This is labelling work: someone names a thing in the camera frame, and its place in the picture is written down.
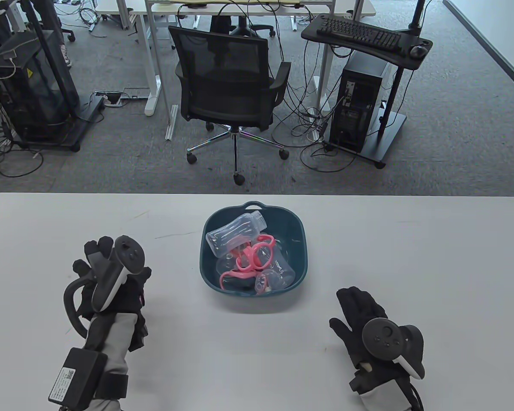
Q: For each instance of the person's left hand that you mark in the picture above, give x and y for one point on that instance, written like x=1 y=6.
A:
x=128 y=295

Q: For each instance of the person's right hand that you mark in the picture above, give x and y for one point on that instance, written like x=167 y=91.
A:
x=355 y=312

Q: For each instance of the clear dome bottle cap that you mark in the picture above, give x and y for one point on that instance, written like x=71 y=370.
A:
x=225 y=265

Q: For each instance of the black white VR controller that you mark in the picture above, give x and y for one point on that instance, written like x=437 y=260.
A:
x=383 y=336
x=128 y=254

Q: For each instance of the black adapter box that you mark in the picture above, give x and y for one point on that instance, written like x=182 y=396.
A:
x=77 y=379

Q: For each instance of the teal plastic basin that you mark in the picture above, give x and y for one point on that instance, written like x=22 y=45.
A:
x=295 y=231

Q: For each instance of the aluminium profile bar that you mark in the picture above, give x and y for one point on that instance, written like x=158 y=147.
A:
x=171 y=122

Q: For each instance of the black wheeled stand with pole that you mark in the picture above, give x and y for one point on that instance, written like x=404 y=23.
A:
x=90 y=113

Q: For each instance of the black rolling workstation cart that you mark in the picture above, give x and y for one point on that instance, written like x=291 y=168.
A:
x=394 y=128

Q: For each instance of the black white power strip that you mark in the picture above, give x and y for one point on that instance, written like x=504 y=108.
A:
x=112 y=100

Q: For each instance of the white standing desk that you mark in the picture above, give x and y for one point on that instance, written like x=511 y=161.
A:
x=150 y=96

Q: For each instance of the black computer tower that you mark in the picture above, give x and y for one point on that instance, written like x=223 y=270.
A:
x=360 y=94

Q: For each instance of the black equipment cabinet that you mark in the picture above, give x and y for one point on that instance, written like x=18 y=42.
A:
x=30 y=94

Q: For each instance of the black mesh office chair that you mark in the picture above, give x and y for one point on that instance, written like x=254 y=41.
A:
x=222 y=64

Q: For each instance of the black computer mouse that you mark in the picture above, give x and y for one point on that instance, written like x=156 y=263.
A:
x=418 y=51

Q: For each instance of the black keyboard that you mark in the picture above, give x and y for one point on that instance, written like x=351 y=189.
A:
x=360 y=34

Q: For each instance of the black office chair base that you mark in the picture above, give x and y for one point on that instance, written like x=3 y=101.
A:
x=244 y=30

